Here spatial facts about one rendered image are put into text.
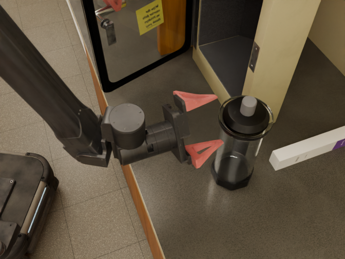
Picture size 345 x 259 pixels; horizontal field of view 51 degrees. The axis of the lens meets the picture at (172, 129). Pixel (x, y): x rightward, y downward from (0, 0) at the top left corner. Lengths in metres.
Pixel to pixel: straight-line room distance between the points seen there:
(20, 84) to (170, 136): 0.27
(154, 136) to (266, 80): 0.33
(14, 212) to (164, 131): 1.20
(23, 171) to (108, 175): 0.44
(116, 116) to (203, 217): 0.37
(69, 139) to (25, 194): 1.18
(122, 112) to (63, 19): 2.45
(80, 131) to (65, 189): 1.42
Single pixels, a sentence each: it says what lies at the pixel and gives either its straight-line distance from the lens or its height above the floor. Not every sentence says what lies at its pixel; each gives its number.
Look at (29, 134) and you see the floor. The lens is 2.28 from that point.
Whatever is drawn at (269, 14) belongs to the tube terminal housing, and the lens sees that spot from 0.72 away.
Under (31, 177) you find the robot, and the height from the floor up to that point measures 0.24.
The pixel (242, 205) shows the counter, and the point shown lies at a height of 0.94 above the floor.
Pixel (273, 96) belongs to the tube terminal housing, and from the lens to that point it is 0.92.
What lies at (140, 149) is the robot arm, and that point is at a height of 1.19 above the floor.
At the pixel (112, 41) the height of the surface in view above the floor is 1.16.
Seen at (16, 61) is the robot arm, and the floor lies 1.40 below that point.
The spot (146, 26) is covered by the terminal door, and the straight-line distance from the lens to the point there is 0.95.
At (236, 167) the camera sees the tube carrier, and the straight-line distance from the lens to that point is 0.81.
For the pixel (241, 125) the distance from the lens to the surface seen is 0.70.
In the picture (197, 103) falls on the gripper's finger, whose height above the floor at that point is 1.23.
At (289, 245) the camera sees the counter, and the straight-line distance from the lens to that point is 0.87.
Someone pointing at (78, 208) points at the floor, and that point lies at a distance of 1.95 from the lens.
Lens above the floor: 1.73
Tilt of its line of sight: 54 degrees down
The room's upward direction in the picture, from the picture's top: straight up
